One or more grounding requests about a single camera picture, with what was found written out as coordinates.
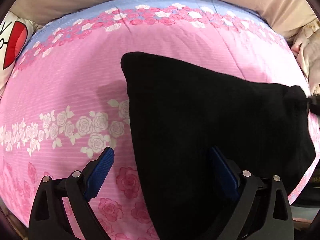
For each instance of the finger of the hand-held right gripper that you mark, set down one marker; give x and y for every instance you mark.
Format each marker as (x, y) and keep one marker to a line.
(315, 106)

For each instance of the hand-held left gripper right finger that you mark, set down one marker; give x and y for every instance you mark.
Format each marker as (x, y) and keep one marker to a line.
(225, 172)

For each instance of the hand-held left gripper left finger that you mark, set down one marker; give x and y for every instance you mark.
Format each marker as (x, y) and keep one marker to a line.
(100, 172)

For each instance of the black pants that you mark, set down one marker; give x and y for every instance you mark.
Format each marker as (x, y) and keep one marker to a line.
(200, 117)

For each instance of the pale floral blanket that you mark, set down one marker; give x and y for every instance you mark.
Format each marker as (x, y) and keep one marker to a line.
(308, 55)

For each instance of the pink rose print bedsheet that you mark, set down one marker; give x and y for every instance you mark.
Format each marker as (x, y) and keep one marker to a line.
(75, 85)

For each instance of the white cartoon face pillow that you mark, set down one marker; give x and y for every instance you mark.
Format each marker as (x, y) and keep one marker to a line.
(12, 42)

